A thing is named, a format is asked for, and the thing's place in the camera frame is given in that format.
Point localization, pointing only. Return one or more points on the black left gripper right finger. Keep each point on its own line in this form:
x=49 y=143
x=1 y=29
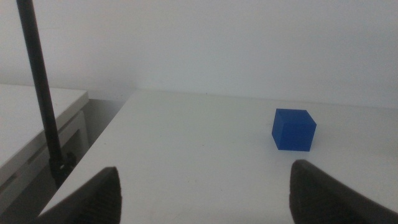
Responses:
x=320 y=199

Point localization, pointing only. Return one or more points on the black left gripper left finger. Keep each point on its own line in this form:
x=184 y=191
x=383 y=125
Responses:
x=99 y=199

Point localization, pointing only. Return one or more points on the blue cube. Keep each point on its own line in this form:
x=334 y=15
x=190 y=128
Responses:
x=293 y=133

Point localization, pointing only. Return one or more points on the white side table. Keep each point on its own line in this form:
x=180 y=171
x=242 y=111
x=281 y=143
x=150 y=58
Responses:
x=21 y=118

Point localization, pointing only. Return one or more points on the black stand pole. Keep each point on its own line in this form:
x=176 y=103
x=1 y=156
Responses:
x=40 y=81

